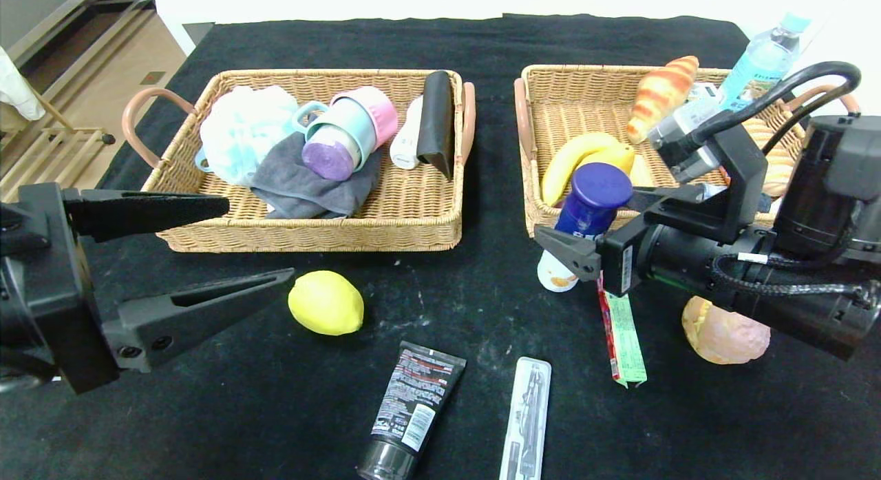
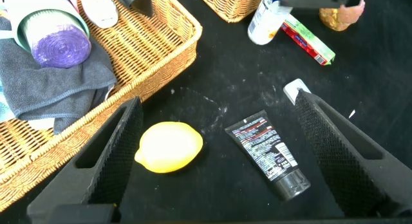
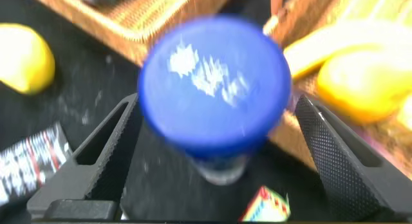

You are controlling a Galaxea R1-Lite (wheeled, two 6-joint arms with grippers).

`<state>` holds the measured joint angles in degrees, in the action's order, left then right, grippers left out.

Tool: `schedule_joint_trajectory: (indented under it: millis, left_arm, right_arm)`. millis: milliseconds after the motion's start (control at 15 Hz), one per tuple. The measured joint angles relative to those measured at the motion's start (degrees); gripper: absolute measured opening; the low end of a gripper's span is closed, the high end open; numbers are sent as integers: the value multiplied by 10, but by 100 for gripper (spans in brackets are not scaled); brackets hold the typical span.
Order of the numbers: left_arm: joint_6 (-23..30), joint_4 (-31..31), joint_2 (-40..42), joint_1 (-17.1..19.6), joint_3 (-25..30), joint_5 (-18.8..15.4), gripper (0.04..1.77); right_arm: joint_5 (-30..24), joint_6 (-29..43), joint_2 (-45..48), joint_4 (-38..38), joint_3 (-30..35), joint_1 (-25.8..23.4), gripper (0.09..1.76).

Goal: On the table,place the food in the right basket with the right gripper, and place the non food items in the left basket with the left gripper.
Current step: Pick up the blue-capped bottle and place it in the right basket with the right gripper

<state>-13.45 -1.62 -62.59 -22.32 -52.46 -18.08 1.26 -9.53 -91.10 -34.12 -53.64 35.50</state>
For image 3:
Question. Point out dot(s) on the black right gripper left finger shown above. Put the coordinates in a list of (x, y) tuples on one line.
[(106, 159)]

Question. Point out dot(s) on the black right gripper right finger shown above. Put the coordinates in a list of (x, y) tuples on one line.
[(341, 159)]

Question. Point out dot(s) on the red green candy pack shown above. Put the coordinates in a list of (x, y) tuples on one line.
[(267, 206)]

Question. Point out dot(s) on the white bottle with blue cap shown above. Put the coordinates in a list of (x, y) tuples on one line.
[(212, 89)]

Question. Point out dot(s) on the black table cloth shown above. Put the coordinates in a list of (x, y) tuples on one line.
[(96, 89)]

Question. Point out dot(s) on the yellow pear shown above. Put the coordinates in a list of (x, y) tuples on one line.
[(360, 85)]

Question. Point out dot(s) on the black cosmetic tube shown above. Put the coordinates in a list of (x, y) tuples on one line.
[(25, 166)]

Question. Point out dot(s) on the yellow banana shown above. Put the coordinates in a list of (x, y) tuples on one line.
[(322, 43)]

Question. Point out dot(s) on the yellow lemon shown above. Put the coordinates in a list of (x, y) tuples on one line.
[(22, 56)]

